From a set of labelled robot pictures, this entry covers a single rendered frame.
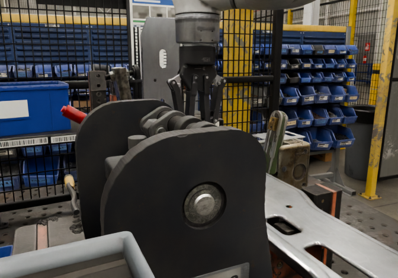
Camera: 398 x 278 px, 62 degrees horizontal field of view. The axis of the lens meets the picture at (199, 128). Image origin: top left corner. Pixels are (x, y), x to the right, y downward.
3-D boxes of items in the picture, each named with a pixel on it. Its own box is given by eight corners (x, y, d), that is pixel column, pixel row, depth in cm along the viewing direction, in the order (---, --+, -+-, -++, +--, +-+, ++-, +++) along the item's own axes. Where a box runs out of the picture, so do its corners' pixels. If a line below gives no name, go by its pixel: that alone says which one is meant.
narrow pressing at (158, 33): (182, 137, 99) (180, 18, 92) (144, 141, 94) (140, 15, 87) (180, 136, 100) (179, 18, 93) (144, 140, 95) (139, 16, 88)
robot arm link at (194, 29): (228, 14, 64) (227, 46, 66) (207, 19, 73) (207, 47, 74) (185, 12, 61) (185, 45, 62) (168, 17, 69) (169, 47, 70)
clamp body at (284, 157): (313, 281, 81) (324, 143, 74) (274, 295, 77) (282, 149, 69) (288, 261, 89) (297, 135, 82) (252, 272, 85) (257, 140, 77)
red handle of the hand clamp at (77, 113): (142, 144, 65) (66, 104, 57) (137, 154, 65) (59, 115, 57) (137, 140, 68) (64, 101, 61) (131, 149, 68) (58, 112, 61)
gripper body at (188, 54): (185, 44, 63) (185, 93, 65) (224, 44, 66) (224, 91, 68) (171, 45, 69) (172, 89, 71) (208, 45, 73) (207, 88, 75)
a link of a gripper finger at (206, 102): (195, 73, 71) (201, 73, 72) (199, 124, 74) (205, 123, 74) (203, 74, 67) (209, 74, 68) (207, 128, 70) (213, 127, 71)
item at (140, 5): (188, 80, 127) (188, -6, 121) (130, 82, 118) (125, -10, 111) (186, 80, 129) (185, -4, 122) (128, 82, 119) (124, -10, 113)
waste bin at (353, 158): (403, 180, 340) (413, 109, 325) (365, 186, 324) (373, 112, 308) (363, 165, 387) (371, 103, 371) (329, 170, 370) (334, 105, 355)
